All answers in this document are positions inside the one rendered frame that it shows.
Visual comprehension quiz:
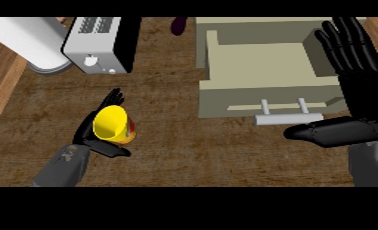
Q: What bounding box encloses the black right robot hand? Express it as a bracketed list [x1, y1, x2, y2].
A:
[284, 16, 378, 149]

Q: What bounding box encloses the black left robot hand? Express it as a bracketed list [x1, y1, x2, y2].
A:
[71, 87, 133, 158]

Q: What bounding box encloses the yellow cup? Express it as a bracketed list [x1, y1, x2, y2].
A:
[92, 104, 138, 146]

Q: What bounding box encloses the beige open drawer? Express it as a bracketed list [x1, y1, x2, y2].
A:
[197, 29, 349, 119]

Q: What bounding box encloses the beige cabinet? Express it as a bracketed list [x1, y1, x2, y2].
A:
[194, 16, 368, 69]

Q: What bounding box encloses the white toaster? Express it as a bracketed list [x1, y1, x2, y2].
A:
[61, 16, 144, 75]

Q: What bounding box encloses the white cylinder appliance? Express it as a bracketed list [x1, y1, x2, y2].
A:
[0, 16, 76, 76]

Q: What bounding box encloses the dark purple object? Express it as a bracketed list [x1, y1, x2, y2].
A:
[170, 16, 190, 37]

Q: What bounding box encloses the pale grey drawer handle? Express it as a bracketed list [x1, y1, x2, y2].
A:
[255, 97, 325, 126]

